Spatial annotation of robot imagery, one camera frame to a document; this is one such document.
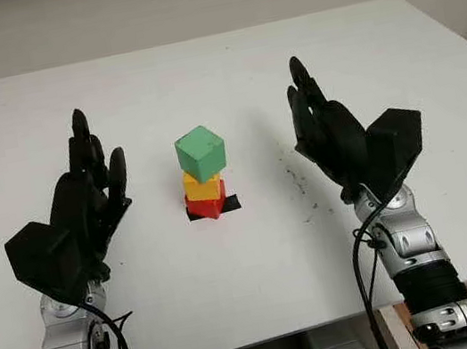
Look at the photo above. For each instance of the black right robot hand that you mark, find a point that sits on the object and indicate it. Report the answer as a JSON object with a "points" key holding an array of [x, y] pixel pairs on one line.
{"points": [[341, 142]]}

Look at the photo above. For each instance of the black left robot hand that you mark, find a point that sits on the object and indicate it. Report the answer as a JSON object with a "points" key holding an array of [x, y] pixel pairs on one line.
{"points": [[80, 206]]}

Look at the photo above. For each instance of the yellow wooden block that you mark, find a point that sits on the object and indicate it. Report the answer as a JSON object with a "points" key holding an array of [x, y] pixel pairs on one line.
{"points": [[204, 188]]}

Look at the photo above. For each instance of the red wooden block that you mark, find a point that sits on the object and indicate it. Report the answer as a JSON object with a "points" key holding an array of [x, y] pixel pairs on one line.
{"points": [[208, 209]]}

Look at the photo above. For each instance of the green wooden block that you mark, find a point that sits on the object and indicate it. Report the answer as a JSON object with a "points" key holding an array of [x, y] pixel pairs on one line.
{"points": [[198, 153]]}

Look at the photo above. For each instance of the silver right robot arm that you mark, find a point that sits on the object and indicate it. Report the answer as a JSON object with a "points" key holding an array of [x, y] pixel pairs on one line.
{"points": [[413, 242]]}

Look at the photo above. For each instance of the black tape strip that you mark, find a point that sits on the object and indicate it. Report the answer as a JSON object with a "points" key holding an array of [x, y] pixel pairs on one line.
{"points": [[234, 203]]}

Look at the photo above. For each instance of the white table leg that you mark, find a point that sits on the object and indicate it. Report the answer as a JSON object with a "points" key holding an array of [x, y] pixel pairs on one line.
{"points": [[390, 332]]}

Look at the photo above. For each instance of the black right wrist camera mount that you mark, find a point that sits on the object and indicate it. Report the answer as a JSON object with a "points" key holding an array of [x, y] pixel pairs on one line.
{"points": [[397, 141]]}

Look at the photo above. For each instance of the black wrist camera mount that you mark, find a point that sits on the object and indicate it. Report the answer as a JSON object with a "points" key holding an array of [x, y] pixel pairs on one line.
{"points": [[42, 258], [397, 141]]}

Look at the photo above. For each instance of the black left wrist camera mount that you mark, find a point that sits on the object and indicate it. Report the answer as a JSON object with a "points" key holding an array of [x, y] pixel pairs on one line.
{"points": [[42, 258]]}

